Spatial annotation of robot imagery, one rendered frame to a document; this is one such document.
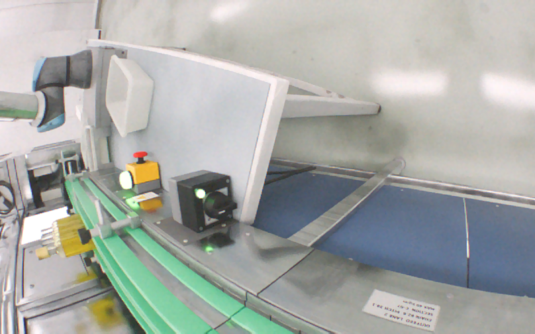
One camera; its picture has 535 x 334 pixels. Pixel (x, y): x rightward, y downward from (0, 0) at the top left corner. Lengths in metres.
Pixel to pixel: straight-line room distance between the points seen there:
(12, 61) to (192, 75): 4.50
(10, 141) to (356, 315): 4.71
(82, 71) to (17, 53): 3.99
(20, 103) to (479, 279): 1.06
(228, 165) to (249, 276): 0.21
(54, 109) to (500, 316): 1.07
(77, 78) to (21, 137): 3.77
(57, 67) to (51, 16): 4.63
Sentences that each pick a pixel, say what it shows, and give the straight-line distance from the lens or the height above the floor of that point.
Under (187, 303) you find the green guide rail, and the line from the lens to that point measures 0.31.
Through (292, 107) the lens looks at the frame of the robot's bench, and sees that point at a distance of 0.48.
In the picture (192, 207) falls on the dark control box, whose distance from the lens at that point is 0.40.
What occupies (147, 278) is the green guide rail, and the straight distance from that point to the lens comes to 0.36.
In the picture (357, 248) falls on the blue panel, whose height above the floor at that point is 0.69.
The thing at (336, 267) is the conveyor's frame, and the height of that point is 0.78.
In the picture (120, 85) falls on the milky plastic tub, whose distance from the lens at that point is 0.85.
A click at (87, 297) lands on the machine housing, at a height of 1.05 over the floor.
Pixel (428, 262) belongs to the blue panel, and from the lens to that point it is 0.40.
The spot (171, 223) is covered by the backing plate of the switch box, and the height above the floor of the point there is 0.85.
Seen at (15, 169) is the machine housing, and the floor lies 1.33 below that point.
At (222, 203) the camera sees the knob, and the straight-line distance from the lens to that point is 0.40.
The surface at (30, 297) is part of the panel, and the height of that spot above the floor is 1.26.
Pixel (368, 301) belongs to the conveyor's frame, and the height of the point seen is 0.82.
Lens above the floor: 1.03
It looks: 48 degrees down
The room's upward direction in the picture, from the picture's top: 107 degrees counter-clockwise
